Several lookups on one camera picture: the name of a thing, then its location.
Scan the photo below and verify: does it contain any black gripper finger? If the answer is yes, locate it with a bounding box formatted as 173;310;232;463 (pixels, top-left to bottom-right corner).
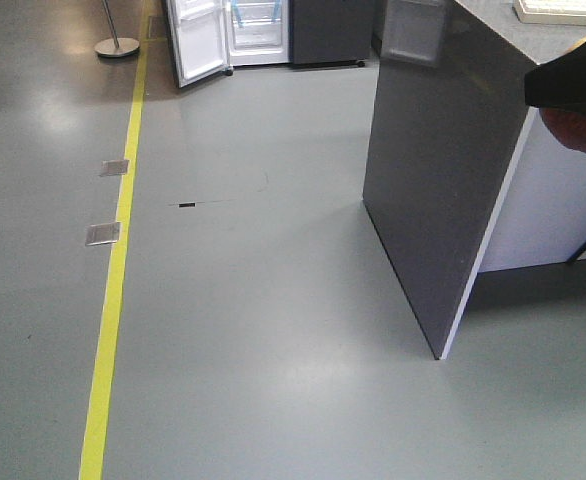
524;41;586;116

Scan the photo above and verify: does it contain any white keyboard on island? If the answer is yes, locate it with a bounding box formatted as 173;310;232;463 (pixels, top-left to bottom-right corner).
512;0;586;26

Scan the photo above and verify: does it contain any red yellow apple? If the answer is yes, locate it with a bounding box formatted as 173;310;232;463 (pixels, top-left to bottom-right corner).
539;35;586;154

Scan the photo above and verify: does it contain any open grey fridge body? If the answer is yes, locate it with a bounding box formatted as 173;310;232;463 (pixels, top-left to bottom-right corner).
228;0;375;67

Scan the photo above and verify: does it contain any white fridge door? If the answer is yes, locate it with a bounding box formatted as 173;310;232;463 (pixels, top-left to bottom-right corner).
163;0;234;88

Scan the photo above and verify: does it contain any silver floor outlet cover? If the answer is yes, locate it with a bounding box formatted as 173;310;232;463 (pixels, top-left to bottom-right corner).
85;221;121;246
99;159;129;177

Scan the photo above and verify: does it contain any yellow floor tape line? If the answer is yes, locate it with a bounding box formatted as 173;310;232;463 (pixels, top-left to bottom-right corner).
77;0;155;480

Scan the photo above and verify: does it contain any grey kitchen island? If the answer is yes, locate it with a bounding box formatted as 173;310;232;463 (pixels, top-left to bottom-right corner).
363;1;586;359

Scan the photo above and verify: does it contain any silver floor lamp stand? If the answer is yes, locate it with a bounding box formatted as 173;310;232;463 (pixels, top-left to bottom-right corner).
94;0;140;58

